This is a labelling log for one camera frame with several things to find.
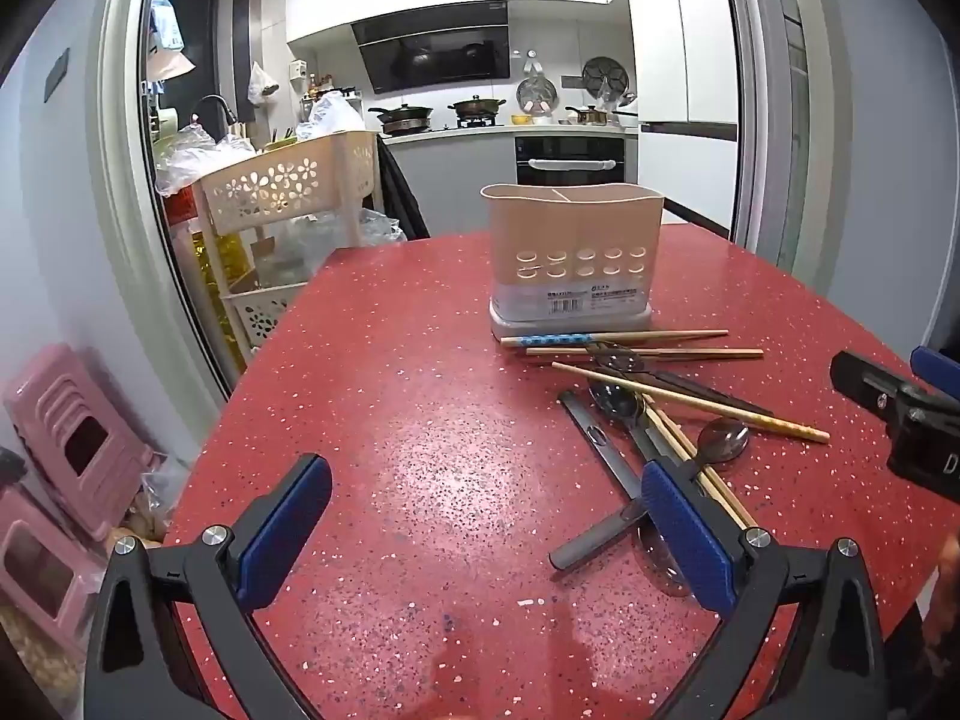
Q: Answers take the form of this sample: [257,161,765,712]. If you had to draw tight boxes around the blue patterned wooden chopstick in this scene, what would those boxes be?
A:
[501,329,730,349]

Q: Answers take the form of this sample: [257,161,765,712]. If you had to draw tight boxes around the hanging white plastic bag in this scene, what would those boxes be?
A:
[247,60,280,107]

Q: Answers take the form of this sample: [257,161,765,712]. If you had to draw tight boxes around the spice rack with bottles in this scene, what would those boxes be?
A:
[298,73,365,102]

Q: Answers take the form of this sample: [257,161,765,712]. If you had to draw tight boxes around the grey wall switch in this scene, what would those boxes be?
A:
[43,49,71,102]

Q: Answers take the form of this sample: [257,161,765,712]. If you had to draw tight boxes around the clear crumpled plastic bag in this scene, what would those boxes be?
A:
[154,127,226,196]

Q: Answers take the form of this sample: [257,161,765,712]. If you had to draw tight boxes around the black kitchen faucet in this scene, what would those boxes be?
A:
[193,95,239,137]

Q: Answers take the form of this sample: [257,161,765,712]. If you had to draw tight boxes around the pink plastic stool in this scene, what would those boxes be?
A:
[0,480,106,661]
[2,343,162,541]

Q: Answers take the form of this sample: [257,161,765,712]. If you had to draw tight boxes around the clear plastic bags bundle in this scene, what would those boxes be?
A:
[255,210,410,286]

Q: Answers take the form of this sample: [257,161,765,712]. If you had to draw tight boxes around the yellow plastic packaging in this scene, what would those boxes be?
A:
[191,229,252,361]

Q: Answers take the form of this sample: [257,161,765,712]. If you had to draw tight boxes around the black range hood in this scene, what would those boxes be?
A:
[351,4,511,97]

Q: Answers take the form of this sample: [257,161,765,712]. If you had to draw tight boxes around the dark brown chopstick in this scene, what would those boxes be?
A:
[645,369,766,413]
[645,371,775,418]

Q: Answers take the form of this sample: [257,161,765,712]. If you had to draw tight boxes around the beige plastic trolley rack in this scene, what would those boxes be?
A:
[191,130,387,350]

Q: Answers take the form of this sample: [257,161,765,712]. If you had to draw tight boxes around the white refrigerator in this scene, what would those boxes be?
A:
[622,0,743,245]

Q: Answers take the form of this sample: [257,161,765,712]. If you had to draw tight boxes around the dark cooking pot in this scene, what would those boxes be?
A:
[448,94,502,125]

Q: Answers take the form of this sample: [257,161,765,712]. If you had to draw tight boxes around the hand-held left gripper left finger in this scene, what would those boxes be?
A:
[82,454,332,720]

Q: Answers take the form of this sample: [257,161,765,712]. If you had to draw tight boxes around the grey lower cabinets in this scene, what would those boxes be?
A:
[386,136,518,237]

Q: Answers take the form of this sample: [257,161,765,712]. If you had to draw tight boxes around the white crumpled plastic bag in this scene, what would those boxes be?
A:
[296,94,368,142]

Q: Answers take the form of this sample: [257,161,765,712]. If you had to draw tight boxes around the hanging blue white bag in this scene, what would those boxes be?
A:
[146,0,188,80]

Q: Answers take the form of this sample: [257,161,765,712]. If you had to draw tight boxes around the round hanging pot lid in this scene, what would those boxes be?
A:
[516,75,560,112]

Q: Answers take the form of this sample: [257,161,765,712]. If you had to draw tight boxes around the person's right hand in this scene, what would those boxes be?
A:
[932,532,960,616]

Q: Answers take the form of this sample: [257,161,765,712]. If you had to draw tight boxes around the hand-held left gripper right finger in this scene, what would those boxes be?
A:
[641,460,893,720]

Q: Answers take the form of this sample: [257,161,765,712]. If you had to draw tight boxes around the black wok with lid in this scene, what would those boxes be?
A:
[367,103,436,134]

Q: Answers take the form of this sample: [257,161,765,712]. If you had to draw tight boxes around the dark hanging jacket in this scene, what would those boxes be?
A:
[375,136,432,241]

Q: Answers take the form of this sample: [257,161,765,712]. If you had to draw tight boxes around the plastic bag beside stools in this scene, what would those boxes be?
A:
[139,457,196,541]

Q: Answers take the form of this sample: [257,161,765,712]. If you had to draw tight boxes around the round metal steamer plate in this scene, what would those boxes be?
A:
[582,56,629,102]

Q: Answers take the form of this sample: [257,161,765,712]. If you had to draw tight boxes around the beige plastic utensil holder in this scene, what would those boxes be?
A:
[480,182,665,341]

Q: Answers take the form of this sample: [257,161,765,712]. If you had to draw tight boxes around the black built-in oven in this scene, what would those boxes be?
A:
[514,133,627,188]

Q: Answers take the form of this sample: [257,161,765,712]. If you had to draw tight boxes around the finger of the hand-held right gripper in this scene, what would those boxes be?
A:
[910,346,960,392]
[830,350,913,422]

